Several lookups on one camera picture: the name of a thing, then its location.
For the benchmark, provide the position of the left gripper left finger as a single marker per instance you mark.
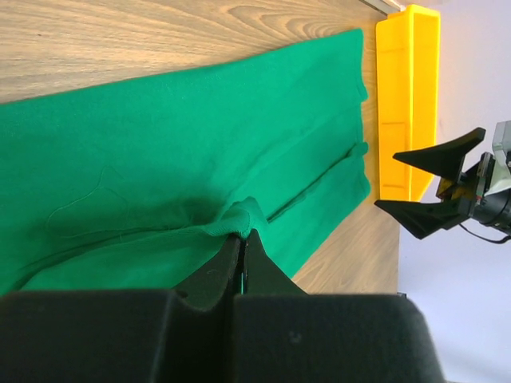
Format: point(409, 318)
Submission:
point(161, 335)

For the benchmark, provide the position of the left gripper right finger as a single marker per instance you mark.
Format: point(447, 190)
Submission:
point(281, 334)

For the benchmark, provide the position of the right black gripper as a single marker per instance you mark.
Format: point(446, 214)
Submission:
point(458, 197)

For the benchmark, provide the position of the yellow plastic tray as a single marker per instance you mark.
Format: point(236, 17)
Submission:
point(407, 59)

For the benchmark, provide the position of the green t shirt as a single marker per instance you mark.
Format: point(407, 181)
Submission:
point(137, 184)

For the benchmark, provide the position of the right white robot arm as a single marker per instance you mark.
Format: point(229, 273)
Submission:
point(494, 212)

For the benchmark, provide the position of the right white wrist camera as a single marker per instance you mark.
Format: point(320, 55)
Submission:
point(500, 179)

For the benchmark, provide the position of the aluminium frame rail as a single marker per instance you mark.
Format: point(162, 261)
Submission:
point(384, 6)

